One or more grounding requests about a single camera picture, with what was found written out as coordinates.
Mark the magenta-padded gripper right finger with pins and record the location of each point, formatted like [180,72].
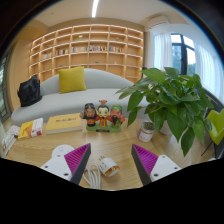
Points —
[146,161]

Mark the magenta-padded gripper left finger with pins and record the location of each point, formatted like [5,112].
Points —
[75,160]

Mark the white charger with orange band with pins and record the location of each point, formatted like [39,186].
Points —
[108,166]

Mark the small white pink pot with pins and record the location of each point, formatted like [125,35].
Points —
[146,133]

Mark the large yellow book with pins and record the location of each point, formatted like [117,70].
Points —
[64,122]

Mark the three-character figurine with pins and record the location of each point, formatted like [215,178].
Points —
[103,116]

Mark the grey curved sofa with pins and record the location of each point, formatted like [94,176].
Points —
[63,101]

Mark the patterned tissue pack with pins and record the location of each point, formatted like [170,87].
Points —
[14,130]

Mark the green plant in white pot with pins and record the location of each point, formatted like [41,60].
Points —
[170,96]

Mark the green chair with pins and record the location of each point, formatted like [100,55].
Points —
[216,128]

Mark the yellow cushion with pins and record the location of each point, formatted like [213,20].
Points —
[72,80]

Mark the black bag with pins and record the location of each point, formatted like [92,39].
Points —
[29,91]

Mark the glass door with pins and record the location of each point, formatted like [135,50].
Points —
[3,91]

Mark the white sheer curtain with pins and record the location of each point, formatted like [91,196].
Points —
[210,71]
[162,50]

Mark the dark-framed window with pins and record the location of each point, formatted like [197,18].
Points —
[182,53]

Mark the white air conditioner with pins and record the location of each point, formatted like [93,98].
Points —
[159,22]

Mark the long ceiling light strip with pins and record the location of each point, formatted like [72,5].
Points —
[95,8]

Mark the wooden wall shelf unit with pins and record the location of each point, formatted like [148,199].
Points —
[86,43]

